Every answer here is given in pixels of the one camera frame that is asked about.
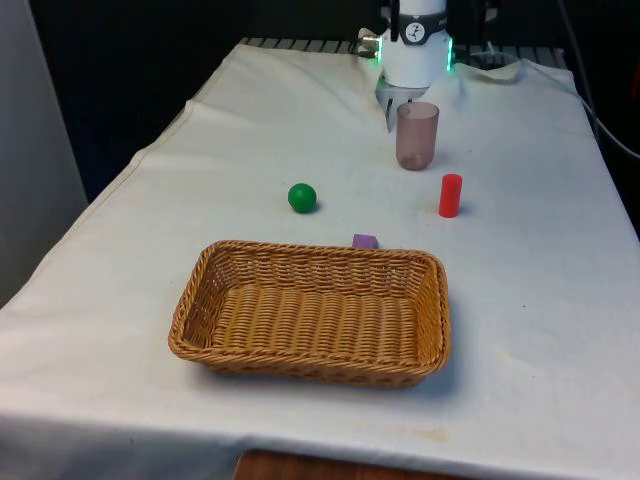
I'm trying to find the brown wicker basket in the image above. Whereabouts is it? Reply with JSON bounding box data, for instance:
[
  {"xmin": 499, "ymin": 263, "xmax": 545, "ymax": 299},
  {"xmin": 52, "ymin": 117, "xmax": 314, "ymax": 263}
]
[{"xmin": 167, "ymin": 239, "xmax": 453, "ymax": 390}]

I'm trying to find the red cylinder block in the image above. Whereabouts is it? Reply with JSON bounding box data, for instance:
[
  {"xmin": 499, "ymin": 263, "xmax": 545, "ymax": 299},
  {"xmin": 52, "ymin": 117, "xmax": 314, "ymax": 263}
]
[{"xmin": 438, "ymin": 173, "xmax": 463, "ymax": 219}]

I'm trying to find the green ball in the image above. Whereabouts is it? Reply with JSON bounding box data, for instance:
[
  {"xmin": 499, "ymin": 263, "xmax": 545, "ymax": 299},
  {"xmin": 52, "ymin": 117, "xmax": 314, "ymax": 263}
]
[{"xmin": 287, "ymin": 182, "xmax": 318, "ymax": 215}]

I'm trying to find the see-through pink cup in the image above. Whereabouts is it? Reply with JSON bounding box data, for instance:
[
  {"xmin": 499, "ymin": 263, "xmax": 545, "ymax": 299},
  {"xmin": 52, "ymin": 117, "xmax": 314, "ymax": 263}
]
[{"xmin": 395, "ymin": 101, "xmax": 441, "ymax": 172}]

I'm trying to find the pale locker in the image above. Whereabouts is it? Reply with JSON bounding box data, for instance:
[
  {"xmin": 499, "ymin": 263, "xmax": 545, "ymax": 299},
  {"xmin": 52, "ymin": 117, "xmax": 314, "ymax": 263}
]
[{"xmin": 0, "ymin": 0, "xmax": 91, "ymax": 308}]

